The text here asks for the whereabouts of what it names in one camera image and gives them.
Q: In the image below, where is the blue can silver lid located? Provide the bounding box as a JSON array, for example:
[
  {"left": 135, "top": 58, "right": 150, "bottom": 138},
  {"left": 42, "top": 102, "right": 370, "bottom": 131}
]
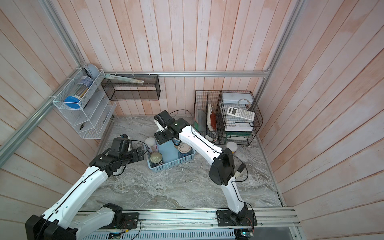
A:
[{"left": 177, "top": 142, "right": 193, "bottom": 159}]

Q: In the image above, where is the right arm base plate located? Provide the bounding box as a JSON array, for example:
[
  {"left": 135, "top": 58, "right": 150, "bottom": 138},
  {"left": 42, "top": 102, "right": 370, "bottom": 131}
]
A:
[{"left": 216, "top": 210, "right": 258, "bottom": 227}]

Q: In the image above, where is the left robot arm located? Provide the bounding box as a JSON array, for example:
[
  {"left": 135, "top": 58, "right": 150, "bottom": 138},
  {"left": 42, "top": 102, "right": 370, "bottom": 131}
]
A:
[{"left": 25, "top": 135, "right": 149, "bottom": 240}]

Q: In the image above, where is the white lid red can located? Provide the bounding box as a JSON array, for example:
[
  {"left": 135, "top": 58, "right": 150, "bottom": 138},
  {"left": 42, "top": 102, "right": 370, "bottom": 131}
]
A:
[{"left": 145, "top": 138, "right": 159, "bottom": 154}]

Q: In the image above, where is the white tray in organizer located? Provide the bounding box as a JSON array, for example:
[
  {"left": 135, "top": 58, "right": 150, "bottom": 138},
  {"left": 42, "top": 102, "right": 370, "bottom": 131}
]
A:
[{"left": 222, "top": 92, "right": 253, "bottom": 105}]

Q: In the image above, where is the white calculator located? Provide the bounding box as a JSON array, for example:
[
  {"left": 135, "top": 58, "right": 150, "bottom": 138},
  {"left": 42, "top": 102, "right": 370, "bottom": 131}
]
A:
[{"left": 226, "top": 107, "right": 255, "bottom": 121}]

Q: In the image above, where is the black wire desk organizer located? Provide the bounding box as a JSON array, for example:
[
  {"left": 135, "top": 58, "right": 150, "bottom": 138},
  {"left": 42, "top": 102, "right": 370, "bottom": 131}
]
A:
[{"left": 193, "top": 90, "right": 263, "bottom": 146}]

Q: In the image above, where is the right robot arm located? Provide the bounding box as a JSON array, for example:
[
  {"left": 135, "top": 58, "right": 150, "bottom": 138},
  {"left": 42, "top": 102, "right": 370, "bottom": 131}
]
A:
[{"left": 154, "top": 111, "right": 250, "bottom": 221}]

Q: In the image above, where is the black wire wall basket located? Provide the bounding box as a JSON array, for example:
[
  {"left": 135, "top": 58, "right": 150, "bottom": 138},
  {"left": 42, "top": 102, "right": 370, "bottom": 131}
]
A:
[{"left": 101, "top": 74, "right": 161, "bottom": 101}]

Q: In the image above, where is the light blue plastic basket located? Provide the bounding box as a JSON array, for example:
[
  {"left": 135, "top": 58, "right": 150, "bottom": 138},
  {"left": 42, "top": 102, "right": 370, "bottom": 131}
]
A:
[{"left": 146, "top": 141, "right": 196, "bottom": 173}]

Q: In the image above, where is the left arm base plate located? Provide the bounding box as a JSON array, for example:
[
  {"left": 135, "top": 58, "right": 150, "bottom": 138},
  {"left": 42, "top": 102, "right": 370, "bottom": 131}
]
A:
[{"left": 101, "top": 213, "right": 139, "bottom": 230}]

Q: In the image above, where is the red label can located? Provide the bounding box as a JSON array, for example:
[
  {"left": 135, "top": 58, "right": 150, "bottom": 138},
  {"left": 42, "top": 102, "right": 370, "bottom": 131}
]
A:
[{"left": 150, "top": 152, "right": 164, "bottom": 168}]

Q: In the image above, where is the clear tube blue cap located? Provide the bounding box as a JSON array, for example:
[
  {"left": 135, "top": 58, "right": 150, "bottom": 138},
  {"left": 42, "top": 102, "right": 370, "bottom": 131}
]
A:
[{"left": 65, "top": 76, "right": 94, "bottom": 109}]

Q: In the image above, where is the white wire wall shelf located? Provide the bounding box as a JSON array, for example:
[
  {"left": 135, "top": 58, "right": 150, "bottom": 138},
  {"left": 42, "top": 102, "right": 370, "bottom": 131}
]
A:
[{"left": 53, "top": 69, "right": 117, "bottom": 140}]

